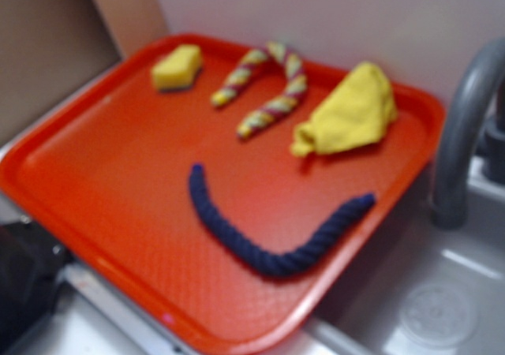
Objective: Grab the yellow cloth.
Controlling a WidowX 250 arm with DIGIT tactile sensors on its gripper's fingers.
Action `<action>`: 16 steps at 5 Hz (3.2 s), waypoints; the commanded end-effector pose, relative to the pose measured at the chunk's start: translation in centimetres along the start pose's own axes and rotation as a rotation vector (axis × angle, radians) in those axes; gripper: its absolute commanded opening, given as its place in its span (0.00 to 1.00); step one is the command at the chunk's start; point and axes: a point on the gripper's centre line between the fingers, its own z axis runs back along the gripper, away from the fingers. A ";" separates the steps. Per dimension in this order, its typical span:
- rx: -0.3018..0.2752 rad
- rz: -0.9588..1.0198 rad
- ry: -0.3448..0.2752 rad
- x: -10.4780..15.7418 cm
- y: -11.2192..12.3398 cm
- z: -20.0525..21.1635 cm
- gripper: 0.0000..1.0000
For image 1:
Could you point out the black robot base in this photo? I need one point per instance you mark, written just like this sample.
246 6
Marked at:
32 260

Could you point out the round sink drain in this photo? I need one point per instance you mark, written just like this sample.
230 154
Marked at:
437 316

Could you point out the dark grey faucet handle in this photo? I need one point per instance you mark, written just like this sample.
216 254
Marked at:
491 145

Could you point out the brown cardboard panel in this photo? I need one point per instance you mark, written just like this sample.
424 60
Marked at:
51 48

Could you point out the orange plastic tray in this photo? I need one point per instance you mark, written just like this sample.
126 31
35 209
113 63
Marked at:
107 174

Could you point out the grey faucet spout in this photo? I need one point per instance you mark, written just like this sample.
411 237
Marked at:
474 101

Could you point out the yellow cloth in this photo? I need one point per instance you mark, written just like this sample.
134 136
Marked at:
356 113

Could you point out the yellow sponge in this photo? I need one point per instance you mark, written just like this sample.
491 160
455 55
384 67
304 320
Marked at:
178 69

